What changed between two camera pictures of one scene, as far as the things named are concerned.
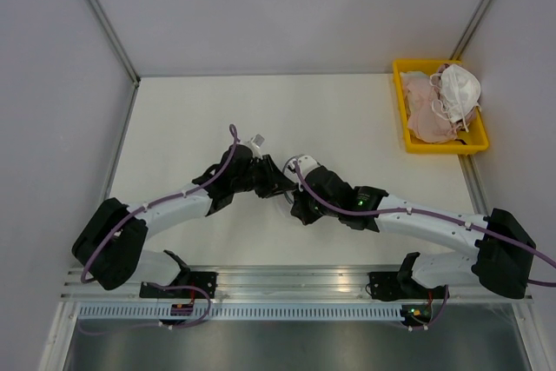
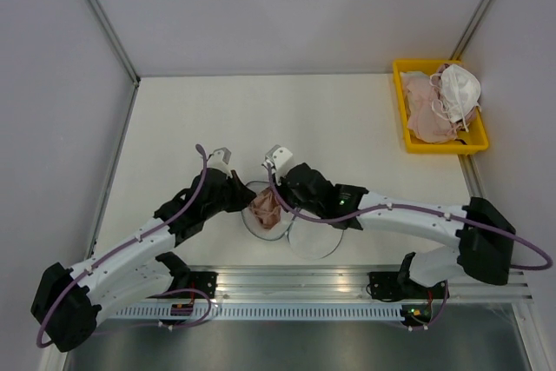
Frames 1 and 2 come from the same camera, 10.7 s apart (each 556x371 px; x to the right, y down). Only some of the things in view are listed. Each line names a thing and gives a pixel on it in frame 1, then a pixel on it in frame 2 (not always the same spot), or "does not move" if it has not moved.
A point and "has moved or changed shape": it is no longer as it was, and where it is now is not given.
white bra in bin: (460, 90) does not move
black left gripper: (274, 177) → (242, 195)
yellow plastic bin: (477, 139) does not move
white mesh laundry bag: (280, 200) has moved or changed shape
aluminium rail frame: (274, 283) does not move
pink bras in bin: (428, 117) does not move
